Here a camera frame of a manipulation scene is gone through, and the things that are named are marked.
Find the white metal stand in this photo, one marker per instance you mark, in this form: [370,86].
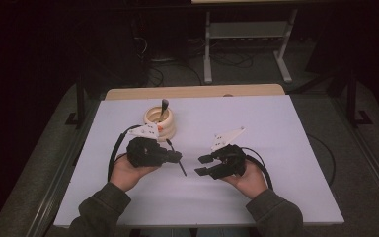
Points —
[247,30]

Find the black fluffy makeup brush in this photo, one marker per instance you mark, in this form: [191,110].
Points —
[164,105]

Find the person's right hand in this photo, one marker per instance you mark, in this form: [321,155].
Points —
[250,182]

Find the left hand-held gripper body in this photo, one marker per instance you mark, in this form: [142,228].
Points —
[144,154]

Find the metal rail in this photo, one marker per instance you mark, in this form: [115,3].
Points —
[51,194]
[370,164]

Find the cream ringed brush holder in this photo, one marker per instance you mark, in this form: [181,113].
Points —
[169,126]

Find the person's left hand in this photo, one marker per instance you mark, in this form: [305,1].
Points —
[125,174]

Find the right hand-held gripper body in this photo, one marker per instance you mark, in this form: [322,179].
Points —
[230,161]

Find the black metal stand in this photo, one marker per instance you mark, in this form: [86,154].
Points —
[80,105]
[352,98]

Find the thin black makeup brush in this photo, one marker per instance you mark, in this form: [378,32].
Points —
[181,168]

